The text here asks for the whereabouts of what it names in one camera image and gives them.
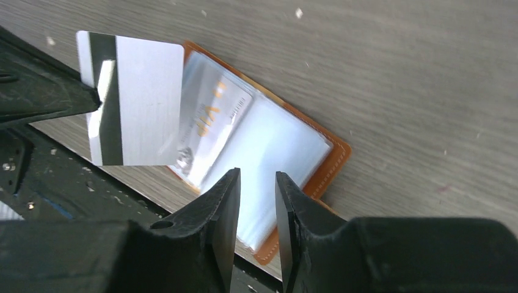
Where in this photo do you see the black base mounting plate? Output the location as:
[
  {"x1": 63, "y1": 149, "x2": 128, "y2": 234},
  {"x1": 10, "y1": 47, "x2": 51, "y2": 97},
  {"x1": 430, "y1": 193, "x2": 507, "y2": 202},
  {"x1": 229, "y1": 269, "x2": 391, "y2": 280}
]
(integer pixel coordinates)
[{"x1": 1, "y1": 126, "x2": 282, "y2": 292}]

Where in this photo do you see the silver striped credit card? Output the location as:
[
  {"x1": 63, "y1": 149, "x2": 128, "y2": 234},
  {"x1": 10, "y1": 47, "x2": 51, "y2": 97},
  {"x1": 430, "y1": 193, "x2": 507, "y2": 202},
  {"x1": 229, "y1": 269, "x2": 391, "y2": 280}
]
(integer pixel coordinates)
[{"x1": 76, "y1": 31, "x2": 184, "y2": 166}]

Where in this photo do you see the brown leather card holder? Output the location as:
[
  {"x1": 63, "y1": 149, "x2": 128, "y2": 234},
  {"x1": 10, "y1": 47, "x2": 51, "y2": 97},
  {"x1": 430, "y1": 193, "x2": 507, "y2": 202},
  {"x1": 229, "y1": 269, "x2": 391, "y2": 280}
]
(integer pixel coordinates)
[{"x1": 170, "y1": 41, "x2": 351, "y2": 265}]

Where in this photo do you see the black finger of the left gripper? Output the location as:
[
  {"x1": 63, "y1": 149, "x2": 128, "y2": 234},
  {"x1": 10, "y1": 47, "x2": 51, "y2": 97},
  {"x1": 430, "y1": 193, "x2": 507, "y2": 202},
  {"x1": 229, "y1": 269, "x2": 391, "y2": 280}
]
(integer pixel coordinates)
[{"x1": 1, "y1": 27, "x2": 101, "y2": 129}]

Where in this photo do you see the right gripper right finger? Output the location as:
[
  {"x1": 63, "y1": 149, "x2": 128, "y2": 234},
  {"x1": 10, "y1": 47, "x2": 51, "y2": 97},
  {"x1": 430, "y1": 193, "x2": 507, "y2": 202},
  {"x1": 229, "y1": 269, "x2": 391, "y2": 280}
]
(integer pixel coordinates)
[{"x1": 275, "y1": 172, "x2": 517, "y2": 292}]

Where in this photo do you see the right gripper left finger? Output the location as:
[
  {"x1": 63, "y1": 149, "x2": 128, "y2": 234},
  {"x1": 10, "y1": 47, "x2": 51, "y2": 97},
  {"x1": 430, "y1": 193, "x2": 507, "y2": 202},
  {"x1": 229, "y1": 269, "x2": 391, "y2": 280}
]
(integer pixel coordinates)
[{"x1": 1, "y1": 168, "x2": 241, "y2": 292}]

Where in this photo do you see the VIP card in holder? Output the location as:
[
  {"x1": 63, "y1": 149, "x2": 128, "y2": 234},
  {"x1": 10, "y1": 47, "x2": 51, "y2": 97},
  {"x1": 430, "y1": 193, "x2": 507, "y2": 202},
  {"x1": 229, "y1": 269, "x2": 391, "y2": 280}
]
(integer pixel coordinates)
[{"x1": 174, "y1": 63, "x2": 253, "y2": 186}]

